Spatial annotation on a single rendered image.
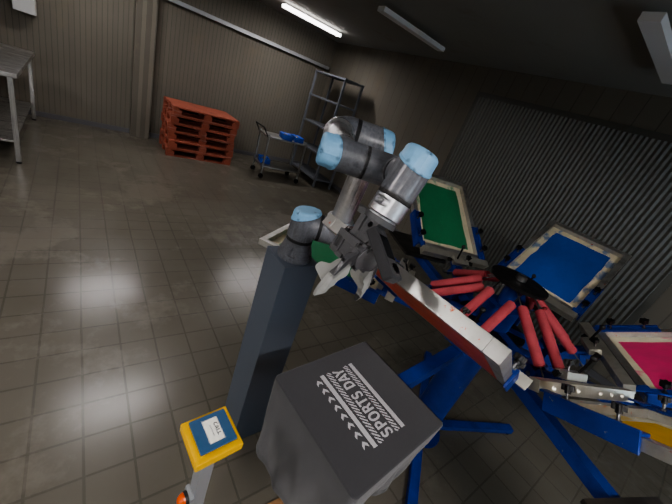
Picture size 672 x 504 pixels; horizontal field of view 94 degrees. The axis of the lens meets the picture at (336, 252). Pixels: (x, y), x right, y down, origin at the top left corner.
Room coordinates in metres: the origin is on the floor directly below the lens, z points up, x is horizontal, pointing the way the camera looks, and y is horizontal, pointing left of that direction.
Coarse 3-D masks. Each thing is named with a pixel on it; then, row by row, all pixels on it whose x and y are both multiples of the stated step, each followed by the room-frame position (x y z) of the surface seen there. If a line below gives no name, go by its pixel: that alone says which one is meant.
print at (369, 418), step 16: (352, 368) 0.98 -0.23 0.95; (320, 384) 0.84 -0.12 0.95; (336, 384) 0.87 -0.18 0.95; (352, 384) 0.90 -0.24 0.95; (368, 384) 0.93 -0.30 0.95; (336, 400) 0.80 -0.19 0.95; (352, 400) 0.83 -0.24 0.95; (368, 400) 0.85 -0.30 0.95; (384, 400) 0.88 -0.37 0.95; (352, 416) 0.76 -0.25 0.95; (368, 416) 0.79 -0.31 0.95; (384, 416) 0.81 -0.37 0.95; (352, 432) 0.71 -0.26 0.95; (368, 432) 0.73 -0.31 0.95; (384, 432) 0.75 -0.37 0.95; (368, 448) 0.67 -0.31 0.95
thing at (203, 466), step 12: (192, 420) 0.56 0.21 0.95; (192, 444) 0.50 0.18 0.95; (228, 444) 0.53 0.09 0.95; (240, 444) 0.55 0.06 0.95; (192, 456) 0.48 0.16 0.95; (204, 456) 0.49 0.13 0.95; (216, 456) 0.50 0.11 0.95; (204, 468) 0.53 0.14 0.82; (192, 480) 0.54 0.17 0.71; (204, 480) 0.53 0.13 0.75; (192, 492) 0.53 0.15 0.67; (204, 492) 0.54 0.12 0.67
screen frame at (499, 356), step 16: (336, 224) 0.86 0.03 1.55; (400, 272) 0.70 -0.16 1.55; (416, 288) 0.66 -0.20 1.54; (432, 304) 0.62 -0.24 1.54; (448, 304) 0.61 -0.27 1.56; (448, 320) 0.59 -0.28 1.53; (464, 320) 0.58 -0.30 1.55; (464, 336) 0.56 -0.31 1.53; (480, 336) 0.55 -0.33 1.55; (464, 352) 1.12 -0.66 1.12; (496, 352) 0.52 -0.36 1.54; (496, 368) 0.60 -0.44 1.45
